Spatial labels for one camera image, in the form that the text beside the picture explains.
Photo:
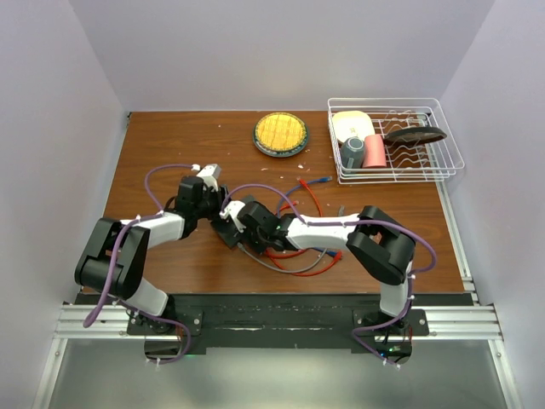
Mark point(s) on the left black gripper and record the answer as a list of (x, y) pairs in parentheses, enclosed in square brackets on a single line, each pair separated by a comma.
[(219, 197)]

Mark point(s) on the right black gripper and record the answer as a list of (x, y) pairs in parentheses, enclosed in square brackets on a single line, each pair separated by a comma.
[(244, 226)]

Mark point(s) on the black network switch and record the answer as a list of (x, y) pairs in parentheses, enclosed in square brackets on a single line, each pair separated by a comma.
[(232, 232)]

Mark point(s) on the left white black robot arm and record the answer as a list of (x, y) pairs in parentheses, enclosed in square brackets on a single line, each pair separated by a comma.
[(114, 257)]

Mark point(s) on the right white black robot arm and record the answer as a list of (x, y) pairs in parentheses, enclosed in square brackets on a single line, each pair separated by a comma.
[(383, 247)]

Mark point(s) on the yellow round plate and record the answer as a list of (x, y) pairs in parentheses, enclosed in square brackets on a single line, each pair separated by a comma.
[(280, 135)]

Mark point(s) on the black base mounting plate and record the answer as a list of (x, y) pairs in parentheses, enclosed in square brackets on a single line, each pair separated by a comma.
[(275, 321)]

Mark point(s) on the grey mug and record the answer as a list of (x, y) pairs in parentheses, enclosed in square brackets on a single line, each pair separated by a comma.
[(352, 153)]

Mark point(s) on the cream plate in rack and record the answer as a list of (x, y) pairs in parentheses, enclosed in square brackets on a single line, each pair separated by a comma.
[(347, 124)]

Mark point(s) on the pink cup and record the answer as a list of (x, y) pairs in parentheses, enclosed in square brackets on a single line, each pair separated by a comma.
[(375, 154)]

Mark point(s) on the dark brown plate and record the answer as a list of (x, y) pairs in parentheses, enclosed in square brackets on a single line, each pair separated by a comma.
[(417, 135)]

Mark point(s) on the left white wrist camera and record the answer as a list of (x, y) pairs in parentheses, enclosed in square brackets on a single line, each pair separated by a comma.
[(210, 174)]

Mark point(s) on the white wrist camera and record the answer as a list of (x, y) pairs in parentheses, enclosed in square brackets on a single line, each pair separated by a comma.
[(210, 174), (232, 209)]

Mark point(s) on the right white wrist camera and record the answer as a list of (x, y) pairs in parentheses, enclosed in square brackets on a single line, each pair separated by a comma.
[(232, 209)]

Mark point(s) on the white wire dish rack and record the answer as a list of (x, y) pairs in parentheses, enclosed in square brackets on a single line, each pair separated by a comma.
[(434, 158)]

